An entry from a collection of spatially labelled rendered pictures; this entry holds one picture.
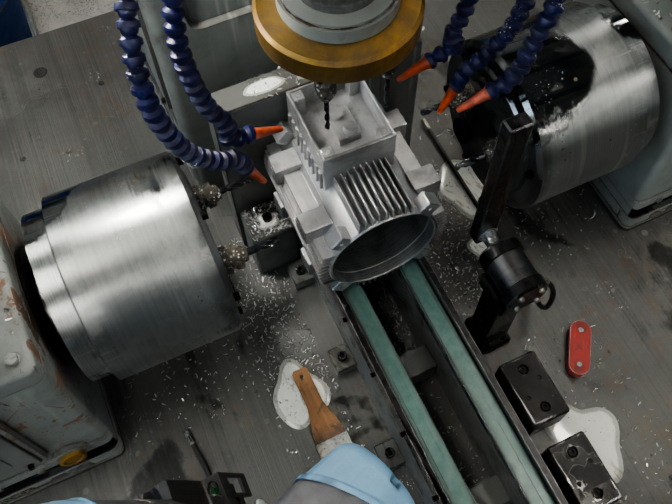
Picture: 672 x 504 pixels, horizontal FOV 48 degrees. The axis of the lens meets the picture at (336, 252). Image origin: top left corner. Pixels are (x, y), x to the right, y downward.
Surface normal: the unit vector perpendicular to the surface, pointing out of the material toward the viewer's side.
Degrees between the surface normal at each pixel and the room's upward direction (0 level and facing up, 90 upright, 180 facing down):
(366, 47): 0
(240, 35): 90
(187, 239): 24
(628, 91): 39
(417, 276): 0
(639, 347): 0
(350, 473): 17
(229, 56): 90
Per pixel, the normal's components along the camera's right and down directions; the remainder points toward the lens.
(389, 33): -0.01, -0.46
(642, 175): -0.91, 0.38
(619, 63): 0.16, -0.09
